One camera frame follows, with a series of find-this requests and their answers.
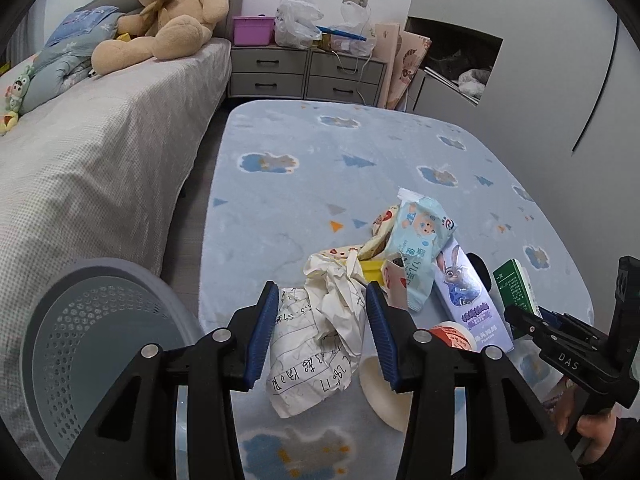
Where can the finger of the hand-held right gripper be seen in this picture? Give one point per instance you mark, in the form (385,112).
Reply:
(567,362)
(580,332)

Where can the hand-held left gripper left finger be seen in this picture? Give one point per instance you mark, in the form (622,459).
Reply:
(262,330)

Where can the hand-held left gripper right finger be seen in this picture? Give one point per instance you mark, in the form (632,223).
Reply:
(382,330)

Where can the lined white paper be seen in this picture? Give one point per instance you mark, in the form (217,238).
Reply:
(305,365)

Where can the cream paper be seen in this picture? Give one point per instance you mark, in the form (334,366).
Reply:
(340,295)

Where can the white paper cup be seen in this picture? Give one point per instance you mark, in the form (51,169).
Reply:
(380,400)

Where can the green white medicine box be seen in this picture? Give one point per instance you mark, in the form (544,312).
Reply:
(515,285)

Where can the purple cartoon toothpaste box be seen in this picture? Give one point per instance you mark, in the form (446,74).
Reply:
(465,300)

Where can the grey perforated waste basket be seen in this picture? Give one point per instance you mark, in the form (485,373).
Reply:
(100,340)

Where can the person's right forearm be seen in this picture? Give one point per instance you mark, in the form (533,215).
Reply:
(627,437)

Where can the person's right hand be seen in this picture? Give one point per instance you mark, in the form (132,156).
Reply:
(595,427)

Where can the red white small packet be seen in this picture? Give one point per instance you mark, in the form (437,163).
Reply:
(392,285)

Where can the small round white tub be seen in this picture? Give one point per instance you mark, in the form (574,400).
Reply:
(455,337)

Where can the light blue wet wipes packet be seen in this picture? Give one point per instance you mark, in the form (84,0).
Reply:
(417,240)

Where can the cream cartoon snack wrapper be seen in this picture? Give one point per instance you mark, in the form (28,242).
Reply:
(382,220)

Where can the bed with grey checked sheet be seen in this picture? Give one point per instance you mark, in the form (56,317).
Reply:
(100,160)

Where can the grey two-drawer nightstand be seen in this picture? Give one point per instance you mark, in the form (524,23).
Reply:
(267,70)
(345,77)

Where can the white bundle in wardrobe niche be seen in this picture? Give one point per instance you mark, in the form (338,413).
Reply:
(472,82)

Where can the beige folded board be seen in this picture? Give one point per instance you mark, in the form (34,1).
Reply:
(386,60)

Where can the cartoon printed folded mat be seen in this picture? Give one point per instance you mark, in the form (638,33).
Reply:
(412,60)

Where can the blue stick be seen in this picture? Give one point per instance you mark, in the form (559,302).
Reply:
(345,34)

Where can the purple plastic storage box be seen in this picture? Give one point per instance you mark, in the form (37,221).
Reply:
(252,30)

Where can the grey wardrobe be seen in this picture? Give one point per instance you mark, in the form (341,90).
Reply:
(540,35)

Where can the clear plastic bag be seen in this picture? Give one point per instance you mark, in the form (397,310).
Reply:
(352,25)

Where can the small yellow toy by teddy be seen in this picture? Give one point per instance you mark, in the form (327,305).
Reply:
(123,37)

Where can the large beige teddy bear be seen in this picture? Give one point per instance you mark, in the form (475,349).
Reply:
(175,15)

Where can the small yellow red plush toy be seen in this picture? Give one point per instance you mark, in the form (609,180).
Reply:
(7,122)

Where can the folded light blue quilt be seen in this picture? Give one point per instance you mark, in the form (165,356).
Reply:
(55,70)

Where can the small green hooded doll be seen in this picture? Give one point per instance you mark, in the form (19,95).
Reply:
(20,85)

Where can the blue printed pillow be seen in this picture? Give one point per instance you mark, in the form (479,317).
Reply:
(85,22)

